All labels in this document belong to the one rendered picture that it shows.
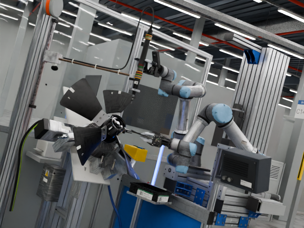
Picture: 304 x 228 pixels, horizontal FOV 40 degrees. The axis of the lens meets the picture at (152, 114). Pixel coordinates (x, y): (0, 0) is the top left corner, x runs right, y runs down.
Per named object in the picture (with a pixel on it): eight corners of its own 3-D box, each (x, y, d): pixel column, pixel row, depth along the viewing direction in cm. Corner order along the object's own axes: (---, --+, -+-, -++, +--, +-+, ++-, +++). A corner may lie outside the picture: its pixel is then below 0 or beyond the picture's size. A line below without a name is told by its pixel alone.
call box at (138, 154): (121, 157, 315) (125, 143, 315) (131, 159, 321) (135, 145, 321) (133, 162, 302) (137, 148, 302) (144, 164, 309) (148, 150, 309)
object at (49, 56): (41, 60, 282) (45, 48, 283) (46, 63, 289) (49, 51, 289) (54, 64, 280) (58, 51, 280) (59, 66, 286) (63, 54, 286)
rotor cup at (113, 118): (98, 140, 255) (111, 130, 248) (95, 120, 263) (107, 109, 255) (117, 144, 264) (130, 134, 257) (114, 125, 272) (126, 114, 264)
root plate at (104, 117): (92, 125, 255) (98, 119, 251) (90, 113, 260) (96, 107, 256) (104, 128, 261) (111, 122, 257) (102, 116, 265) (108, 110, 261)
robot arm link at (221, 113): (259, 159, 286) (214, 98, 271) (273, 163, 272) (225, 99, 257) (247, 171, 284) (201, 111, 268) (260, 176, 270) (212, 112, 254)
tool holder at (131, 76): (124, 88, 265) (128, 73, 265) (128, 89, 272) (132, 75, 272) (137, 91, 263) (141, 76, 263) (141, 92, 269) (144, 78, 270)
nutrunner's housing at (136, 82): (129, 93, 266) (148, 23, 267) (131, 94, 269) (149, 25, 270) (135, 95, 265) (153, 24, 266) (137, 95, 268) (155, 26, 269)
